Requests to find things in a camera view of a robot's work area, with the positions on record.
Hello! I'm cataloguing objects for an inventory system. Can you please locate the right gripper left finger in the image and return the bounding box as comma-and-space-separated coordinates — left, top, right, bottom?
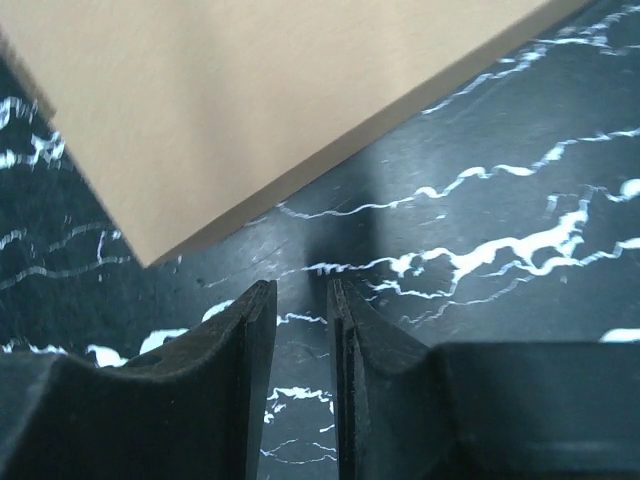
1, 280, 277, 479

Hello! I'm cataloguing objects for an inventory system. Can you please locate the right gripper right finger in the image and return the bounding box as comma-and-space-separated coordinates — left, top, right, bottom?
327, 280, 639, 479

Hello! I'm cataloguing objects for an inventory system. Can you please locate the cardboard box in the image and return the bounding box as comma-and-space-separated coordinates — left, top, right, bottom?
1, 1, 581, 266

